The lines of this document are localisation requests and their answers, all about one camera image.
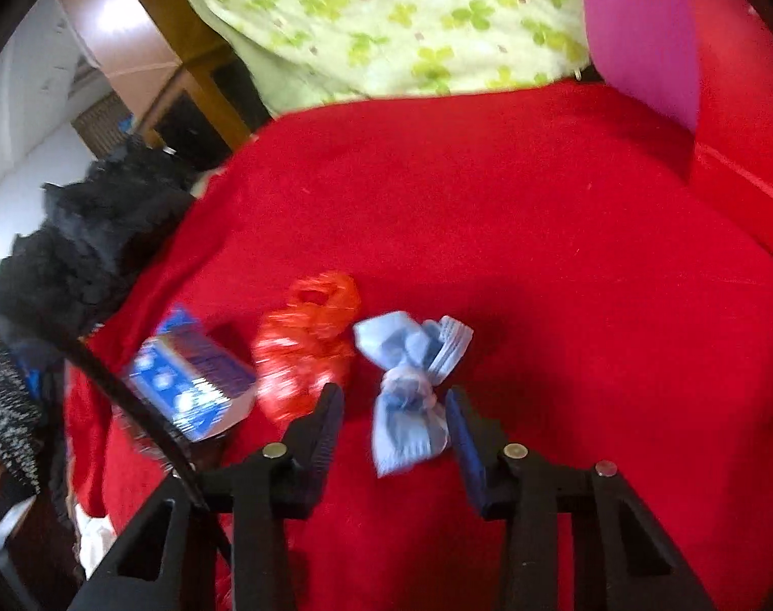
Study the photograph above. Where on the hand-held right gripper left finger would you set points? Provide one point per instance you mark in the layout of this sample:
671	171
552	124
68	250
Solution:
321	438

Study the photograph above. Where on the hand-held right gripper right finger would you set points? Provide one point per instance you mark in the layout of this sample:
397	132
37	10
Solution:
467	452

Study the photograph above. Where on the blue and white box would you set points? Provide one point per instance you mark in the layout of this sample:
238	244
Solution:
189	385

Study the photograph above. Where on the red blanket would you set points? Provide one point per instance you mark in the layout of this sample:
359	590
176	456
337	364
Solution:
488	235

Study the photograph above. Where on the dark fluffy cloth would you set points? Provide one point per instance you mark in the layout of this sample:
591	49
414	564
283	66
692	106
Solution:
87	242

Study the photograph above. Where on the speckled grey cloth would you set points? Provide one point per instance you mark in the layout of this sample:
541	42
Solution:
4	407

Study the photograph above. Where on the green clover print quilt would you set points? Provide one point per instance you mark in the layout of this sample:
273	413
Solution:
392	25

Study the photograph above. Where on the pink plastic sheet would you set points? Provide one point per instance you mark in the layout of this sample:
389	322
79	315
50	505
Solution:
634	25

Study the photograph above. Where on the red gift bag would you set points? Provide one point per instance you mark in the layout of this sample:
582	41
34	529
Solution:
742	76

